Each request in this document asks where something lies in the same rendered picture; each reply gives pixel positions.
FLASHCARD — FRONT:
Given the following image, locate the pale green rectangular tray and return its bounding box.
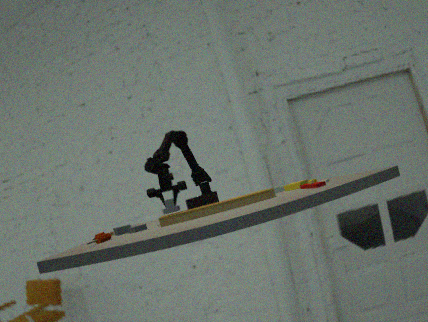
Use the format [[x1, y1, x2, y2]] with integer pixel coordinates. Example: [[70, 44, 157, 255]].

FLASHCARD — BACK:
[[274, 186, 285, 193]]

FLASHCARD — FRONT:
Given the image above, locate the red long bar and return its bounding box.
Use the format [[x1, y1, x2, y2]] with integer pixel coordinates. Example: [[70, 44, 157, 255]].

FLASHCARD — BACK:
[[300, 180, 326, 189]]

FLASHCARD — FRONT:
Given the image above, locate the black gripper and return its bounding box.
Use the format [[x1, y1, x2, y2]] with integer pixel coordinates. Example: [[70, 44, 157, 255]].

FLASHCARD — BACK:
[[147, 173, 187, 208]]

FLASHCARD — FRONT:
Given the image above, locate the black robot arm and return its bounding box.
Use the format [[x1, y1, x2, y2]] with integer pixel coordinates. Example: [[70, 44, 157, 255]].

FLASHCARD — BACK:
[[145, 130, 212, 196]]

